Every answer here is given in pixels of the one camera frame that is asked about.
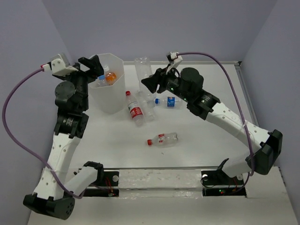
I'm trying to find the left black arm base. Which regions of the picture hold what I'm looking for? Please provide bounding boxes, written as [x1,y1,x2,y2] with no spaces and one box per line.
[83,170,120,197]

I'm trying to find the clear ribbed white cap bottle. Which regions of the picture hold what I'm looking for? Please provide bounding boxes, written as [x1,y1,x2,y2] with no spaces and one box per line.
[135,57,153,101]

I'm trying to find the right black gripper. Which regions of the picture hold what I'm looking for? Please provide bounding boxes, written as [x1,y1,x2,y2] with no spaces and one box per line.
[141,63,191,103]

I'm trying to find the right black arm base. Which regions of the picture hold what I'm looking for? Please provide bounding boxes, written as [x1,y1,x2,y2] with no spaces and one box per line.
[200,170,247,197]

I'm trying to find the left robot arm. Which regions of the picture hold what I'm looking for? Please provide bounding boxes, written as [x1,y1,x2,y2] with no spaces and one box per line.
[23,53,104,220]

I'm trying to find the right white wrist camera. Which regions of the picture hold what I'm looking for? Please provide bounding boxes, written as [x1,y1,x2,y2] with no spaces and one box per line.
[167,52,183,73]

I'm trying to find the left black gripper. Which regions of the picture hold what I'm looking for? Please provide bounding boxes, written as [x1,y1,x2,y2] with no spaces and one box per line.
[60,54,104,110]

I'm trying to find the crushed red cap cola bottle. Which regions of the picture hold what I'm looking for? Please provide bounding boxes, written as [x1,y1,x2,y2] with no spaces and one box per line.
[146,132,178,148]

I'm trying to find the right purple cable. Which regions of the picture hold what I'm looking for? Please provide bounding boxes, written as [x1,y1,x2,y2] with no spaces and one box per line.
[178,51,256,177]

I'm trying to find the clear unlabelled crushed bottle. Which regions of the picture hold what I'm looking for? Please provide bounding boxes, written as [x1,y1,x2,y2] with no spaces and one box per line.
[137,92,156,122]

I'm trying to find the blue label water bottle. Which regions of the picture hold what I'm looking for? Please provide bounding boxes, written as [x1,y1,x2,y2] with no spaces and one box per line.
[154,97,182,109]

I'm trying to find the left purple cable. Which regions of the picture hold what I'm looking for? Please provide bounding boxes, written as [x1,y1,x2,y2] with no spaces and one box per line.
[1,67,86,200]

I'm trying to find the purple cable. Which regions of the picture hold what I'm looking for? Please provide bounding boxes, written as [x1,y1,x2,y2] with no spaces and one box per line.
[178,51,256,177]
[1,67,86,200]

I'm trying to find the clear bottle blue cap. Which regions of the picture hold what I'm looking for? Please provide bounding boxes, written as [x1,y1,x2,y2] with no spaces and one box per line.
[96,75,107,87]

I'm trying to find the white octagonal plastic bin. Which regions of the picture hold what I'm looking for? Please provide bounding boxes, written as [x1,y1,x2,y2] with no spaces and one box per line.
[89,53,126,114]

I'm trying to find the red cap red label bottle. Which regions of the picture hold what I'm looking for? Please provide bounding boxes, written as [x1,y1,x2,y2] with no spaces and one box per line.
[126,90,144,127]

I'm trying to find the orange tea bottle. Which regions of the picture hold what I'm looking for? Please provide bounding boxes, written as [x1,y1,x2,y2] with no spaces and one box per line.
[104,66,117,86]

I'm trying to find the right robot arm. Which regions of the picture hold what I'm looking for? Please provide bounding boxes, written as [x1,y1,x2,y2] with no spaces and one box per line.
[141,67,283,184]

